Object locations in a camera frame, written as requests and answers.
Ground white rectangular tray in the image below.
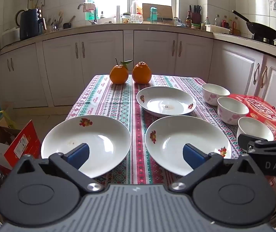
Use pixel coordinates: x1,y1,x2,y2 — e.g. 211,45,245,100
205,24,231,35

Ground red cardboard box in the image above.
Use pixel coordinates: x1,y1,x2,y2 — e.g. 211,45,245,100
4,119,42,169

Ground utensil holder with utensils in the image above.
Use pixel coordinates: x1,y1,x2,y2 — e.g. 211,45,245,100
44,10,64,33

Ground clear glass pitcher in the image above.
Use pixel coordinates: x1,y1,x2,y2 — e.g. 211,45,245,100
131,14,144,24

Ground black mortar with pestle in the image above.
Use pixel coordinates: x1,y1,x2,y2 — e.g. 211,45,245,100
63,16,77,29

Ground stained white fruit-print plate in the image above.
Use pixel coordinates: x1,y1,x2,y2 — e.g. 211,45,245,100
136,86,197,117

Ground green dish soap bottle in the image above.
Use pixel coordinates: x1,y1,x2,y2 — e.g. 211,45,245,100
86,8,97,22

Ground teal water bottle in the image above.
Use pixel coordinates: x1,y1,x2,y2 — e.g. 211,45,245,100
150,7,158,24

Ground metal kitchen faucet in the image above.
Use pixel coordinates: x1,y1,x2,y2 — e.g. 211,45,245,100
77,3,98,25

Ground dark knife block with knives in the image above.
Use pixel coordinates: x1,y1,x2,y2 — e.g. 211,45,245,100
189,5,202,25

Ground yellow green shopping bag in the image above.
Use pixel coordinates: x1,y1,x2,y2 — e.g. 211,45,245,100
0,110,17,129

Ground red gift box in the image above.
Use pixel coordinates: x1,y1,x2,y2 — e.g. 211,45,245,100
228,93,276,142

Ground white kitchen base cabinets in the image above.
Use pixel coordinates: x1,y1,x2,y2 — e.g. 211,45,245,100
0,30,276,136

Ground black wok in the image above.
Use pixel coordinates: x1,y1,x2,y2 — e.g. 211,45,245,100
232,10,276,42

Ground orange with green leaf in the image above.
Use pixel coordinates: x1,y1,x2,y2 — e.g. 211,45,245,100
109,58,133,85

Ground white pink-flower bowl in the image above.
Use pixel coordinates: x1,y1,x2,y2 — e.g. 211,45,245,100
202,83,231,106
217,96,250,125
236,116,274,142

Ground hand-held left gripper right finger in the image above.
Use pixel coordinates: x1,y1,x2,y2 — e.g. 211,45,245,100
169,143,258,194

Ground white countertop appliance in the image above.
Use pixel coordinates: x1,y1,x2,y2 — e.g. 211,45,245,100
1,27,20,46

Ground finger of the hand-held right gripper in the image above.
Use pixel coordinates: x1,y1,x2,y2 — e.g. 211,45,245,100
238,134,269,153

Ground beige kitchen countertop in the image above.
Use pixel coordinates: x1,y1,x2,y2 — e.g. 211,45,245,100
0,20,276,64

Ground clear plastic bottle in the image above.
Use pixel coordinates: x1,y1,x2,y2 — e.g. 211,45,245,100
131,0,142,15

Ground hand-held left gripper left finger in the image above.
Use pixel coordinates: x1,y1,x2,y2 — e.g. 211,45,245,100
17,143,104,194

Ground bumpy orange without leaf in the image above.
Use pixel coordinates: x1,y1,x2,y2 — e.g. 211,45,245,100
132,61,152,84

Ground patterned red green tablecloth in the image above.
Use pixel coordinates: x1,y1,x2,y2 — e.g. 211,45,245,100
65,74,252,186

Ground brown cardboard sheet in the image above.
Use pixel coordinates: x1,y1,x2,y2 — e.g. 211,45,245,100
142,3,174,25

